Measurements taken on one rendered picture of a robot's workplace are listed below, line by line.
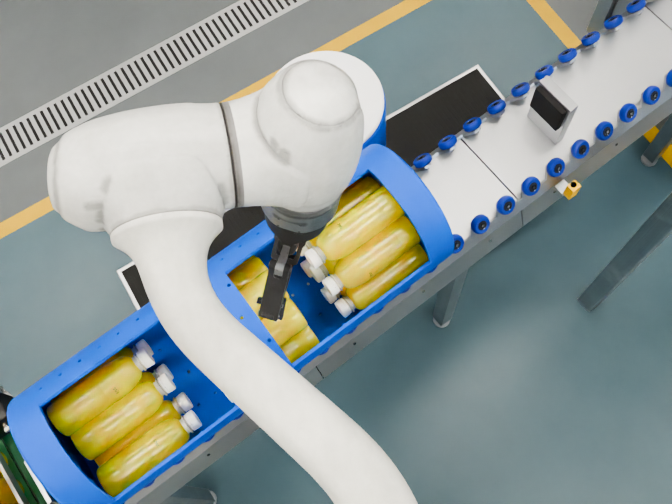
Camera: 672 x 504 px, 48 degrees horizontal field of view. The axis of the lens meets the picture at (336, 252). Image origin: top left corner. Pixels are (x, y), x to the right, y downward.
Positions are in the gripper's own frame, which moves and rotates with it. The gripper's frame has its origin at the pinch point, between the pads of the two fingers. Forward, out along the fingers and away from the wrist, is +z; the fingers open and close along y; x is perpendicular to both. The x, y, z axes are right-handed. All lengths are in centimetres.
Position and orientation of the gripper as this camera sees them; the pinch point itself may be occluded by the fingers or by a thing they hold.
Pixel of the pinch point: (287, 267)
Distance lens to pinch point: 102.8
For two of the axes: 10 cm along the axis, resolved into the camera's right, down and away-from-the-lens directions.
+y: -2.7, 8.7, -4.1
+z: -1.2, 3.9, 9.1
